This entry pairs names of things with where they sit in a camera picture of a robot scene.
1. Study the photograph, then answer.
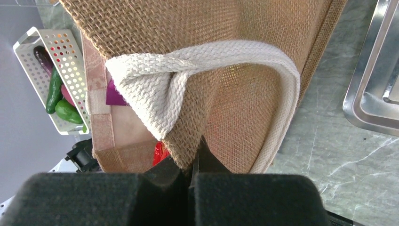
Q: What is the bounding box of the metal tray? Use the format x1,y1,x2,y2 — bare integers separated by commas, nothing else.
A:
343,0,399,136

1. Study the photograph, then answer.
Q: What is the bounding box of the green cucumber toy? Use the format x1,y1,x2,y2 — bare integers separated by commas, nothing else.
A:
46,66,63,114

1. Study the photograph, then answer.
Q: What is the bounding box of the purple snack bag shelf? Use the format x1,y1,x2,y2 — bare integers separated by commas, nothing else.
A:
105,79,128,106

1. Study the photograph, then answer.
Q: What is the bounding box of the red candy bag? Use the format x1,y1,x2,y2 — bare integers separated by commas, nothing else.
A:
152,142,170,166

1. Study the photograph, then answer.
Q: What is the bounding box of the brown burlap grocery bag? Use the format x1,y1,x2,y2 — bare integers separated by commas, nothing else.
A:
61,0,346,173

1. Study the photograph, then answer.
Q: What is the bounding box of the white perforated basket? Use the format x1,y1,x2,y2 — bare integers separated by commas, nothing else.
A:
13,27,91,135

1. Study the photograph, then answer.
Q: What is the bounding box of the purple eggplant toy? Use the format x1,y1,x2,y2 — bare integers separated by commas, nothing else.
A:
33,46,54,76

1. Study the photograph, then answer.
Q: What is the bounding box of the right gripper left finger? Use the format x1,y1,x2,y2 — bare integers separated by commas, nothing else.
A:
0,157,189,226

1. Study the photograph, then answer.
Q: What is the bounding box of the pink sweet potato toy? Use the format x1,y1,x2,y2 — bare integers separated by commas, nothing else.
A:
61,84,75,107

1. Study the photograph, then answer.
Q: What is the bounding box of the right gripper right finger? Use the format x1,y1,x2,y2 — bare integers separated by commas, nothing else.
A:
188,137,330,226

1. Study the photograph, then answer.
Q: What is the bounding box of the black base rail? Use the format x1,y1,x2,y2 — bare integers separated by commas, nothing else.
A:
327,210,354,226

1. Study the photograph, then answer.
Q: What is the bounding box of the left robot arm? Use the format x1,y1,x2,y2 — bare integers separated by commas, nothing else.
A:
47,138,102,174

